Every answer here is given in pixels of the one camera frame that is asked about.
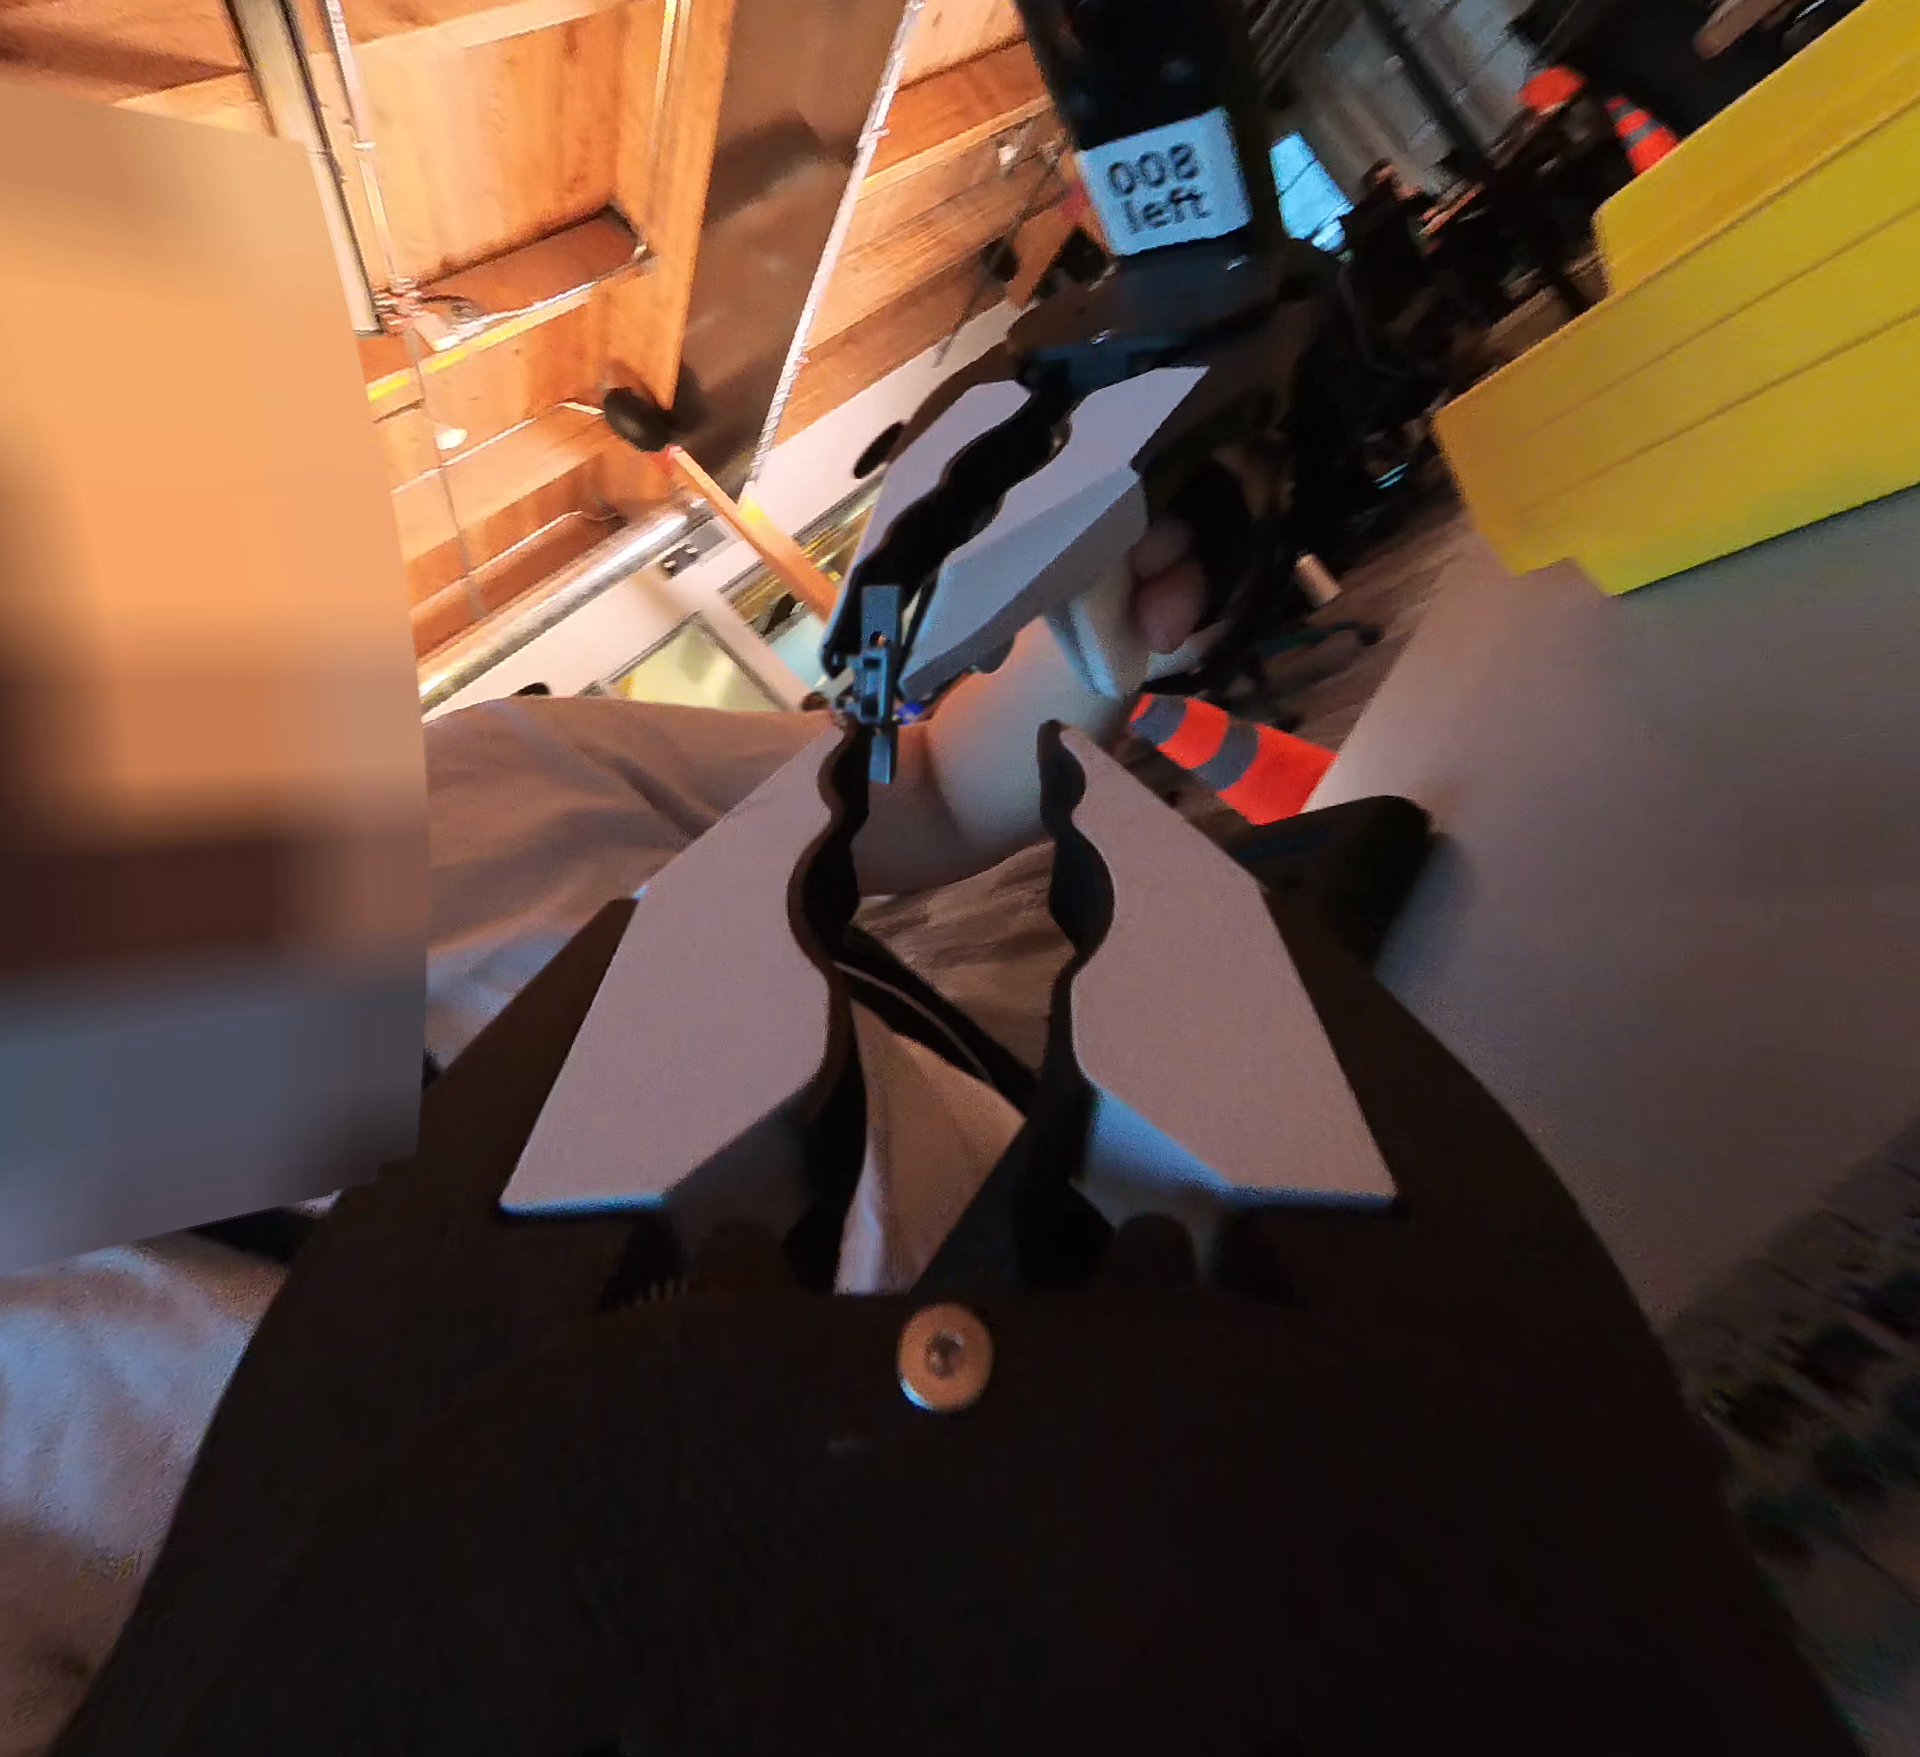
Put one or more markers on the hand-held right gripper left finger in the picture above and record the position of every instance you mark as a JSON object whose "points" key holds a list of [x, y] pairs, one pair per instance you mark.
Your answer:
{"points": [[705, 1021]]}

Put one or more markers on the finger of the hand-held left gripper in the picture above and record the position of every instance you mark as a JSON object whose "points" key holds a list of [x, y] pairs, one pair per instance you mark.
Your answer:
{"points": [[1048, 542], [937, 466]]}

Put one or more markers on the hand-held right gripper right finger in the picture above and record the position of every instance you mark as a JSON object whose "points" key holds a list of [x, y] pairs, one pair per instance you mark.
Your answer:
{"points": [[1214, 1037]]}

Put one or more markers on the grey track link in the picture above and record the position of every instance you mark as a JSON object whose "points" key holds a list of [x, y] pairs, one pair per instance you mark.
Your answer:
{"points": [[875, 676]]}

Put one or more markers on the person's left forearm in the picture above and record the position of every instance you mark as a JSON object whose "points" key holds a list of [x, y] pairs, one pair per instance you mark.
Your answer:
{"points": [[969, 782]]}

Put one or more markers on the person's left hand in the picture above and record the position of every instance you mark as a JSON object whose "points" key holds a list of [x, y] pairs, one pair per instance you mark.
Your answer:
{"points": [[1170, 588]]}

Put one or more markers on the person's pale shirt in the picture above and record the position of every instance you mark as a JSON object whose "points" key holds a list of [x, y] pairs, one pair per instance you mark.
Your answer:
{"points": [[569, 796]]}

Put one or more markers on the yellow plastic bin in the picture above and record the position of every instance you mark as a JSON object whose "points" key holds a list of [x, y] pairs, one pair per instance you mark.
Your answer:
{"points": [[1724, 362]]}

